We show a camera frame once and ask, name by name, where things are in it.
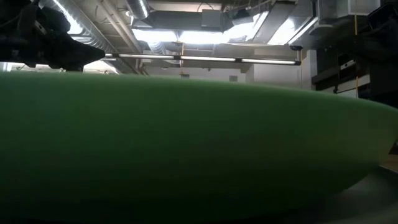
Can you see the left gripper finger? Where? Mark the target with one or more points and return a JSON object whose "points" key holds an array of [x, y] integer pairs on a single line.
{"points": [[82, 56]]}

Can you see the green plastic plate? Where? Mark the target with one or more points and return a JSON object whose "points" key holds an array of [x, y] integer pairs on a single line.
{"points": [[174, 143]]}

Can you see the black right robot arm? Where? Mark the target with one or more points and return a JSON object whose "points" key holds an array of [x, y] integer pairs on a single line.
{"points": [[382, 46]]}

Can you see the long ceiling light fixture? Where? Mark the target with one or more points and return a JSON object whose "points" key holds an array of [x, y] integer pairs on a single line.
{"points": [[205, 58]]}

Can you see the grey plastic plate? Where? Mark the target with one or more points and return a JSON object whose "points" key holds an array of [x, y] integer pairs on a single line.
{"points": [[373, 199]]}

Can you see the round silver air duct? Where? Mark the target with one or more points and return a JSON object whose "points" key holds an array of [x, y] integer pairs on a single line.
{"points": [[138, 8]]}

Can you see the grey wall vent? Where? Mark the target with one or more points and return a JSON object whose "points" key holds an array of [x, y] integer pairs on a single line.
{"points": [[185, 76], [233, 78]]}

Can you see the rectangular metal air duct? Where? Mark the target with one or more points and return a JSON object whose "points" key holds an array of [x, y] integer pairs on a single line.
{"points": [[186, 21]]}

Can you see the black security camera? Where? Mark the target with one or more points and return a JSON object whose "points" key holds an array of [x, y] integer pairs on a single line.
{"points": [[296, 48]]}

